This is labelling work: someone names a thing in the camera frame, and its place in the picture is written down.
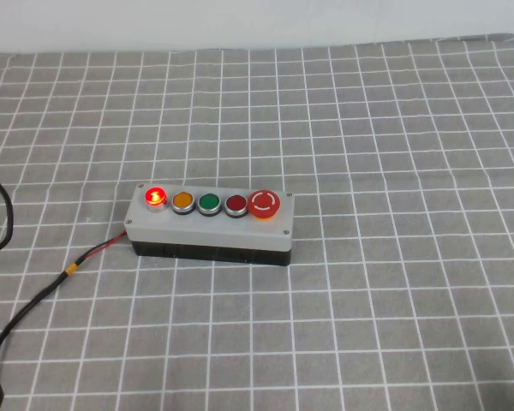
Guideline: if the red illuminated dome button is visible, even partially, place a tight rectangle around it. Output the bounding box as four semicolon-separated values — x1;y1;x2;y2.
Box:
144;186;169;214

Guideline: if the red mushroom emergency stop button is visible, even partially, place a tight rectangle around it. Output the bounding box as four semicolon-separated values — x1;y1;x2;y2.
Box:
247;189;281;221

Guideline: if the dark red flat push button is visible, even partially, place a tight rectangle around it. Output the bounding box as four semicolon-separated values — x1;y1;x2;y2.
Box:
224;194;249;219

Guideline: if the green flat push button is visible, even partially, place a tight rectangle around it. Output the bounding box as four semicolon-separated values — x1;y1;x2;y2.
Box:
196;193;223;217

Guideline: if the grey black button control box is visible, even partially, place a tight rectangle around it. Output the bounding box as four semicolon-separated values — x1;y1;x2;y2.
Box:
123;183;295;269

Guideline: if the yellow flat push button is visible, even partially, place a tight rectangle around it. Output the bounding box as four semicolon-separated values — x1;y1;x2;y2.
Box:
171;191;197;217

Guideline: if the grey white checkered tablecloth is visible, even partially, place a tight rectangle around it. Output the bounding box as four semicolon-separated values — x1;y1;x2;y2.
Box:
0;32;514;411

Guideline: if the black red power cable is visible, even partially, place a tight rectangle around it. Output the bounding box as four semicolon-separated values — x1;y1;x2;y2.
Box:
0;229;129;378

